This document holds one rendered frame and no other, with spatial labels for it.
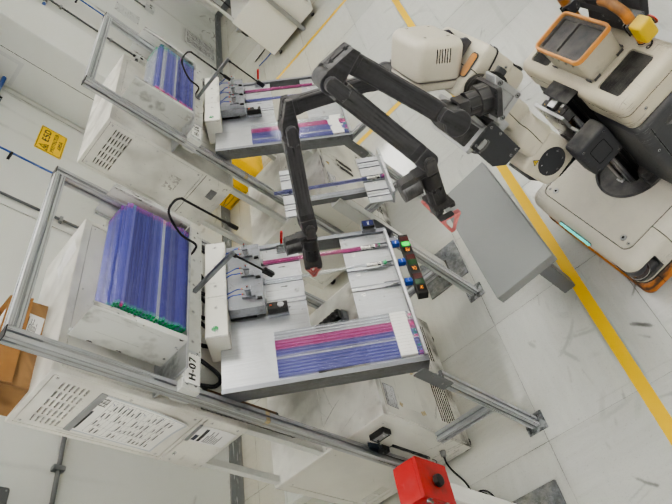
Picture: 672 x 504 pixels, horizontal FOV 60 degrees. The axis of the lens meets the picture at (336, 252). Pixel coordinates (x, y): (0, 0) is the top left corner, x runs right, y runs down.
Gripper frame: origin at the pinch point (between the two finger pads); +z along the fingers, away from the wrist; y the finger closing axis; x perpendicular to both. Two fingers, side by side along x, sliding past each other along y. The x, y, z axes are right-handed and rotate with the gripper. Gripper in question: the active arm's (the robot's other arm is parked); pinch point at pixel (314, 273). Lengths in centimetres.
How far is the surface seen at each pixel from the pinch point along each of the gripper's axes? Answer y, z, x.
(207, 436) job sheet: 49, 24, -47
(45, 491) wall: 16, 103, -141
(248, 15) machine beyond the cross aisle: -452, 67, -15
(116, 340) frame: 39, -23, -66
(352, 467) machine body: 48, 69, 5
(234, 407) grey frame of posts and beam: 52, 5, -34
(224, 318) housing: 22.1, -6.7, -34.6
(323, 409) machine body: 30, 50, -4
